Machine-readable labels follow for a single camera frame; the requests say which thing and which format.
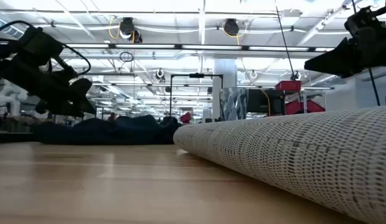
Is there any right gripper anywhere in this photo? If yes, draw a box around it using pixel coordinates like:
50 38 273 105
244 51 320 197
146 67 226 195
304 27 386 78

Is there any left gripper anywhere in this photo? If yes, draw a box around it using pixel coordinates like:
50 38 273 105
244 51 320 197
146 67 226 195
2 52 97 118

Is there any dark blue cloth napkin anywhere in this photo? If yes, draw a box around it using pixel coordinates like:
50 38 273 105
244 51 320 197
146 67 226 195
32 114 181 146

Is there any grey woven placemat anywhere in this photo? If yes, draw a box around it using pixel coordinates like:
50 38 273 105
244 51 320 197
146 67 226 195
173 105 386 224

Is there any red flat storage bin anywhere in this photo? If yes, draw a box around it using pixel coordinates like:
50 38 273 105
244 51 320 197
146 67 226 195
275 80 303 91

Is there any red tilted storage bin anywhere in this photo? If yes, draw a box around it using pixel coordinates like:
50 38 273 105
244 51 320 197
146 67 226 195
285 99 326 115

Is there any black monitor box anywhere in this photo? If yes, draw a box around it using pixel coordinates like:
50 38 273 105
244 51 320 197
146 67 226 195
247 89 286 116

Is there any white building column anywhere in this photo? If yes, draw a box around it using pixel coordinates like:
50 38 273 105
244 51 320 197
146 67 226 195
212 58 238 121

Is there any clear ribbed drinking glass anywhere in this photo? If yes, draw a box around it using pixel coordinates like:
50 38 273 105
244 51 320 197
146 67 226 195
219 87 248 122

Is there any long ceiling light bar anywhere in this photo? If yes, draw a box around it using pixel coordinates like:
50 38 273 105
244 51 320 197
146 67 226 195
64 43 336 52

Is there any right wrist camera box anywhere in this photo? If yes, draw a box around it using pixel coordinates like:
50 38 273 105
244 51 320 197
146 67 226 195
344 5 384 38

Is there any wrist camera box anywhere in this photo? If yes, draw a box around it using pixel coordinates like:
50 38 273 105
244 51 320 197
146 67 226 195
344 5 384 38
18 26 65 60

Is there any thin black hanging cable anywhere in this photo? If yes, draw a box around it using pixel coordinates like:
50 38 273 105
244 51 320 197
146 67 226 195
275 0 298 80

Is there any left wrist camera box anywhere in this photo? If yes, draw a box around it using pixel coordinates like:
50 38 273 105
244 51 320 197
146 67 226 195
18 26 65 60

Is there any yellow hanging cable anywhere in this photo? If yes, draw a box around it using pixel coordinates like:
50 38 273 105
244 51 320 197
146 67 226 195
260 89 271 116

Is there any black ceiling cable reel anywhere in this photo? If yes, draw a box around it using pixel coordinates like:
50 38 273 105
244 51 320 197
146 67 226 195
223 18 240 37
120 17 143 44

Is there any black overhead stand frame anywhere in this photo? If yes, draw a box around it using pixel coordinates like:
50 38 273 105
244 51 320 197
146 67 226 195
169 73 224 118

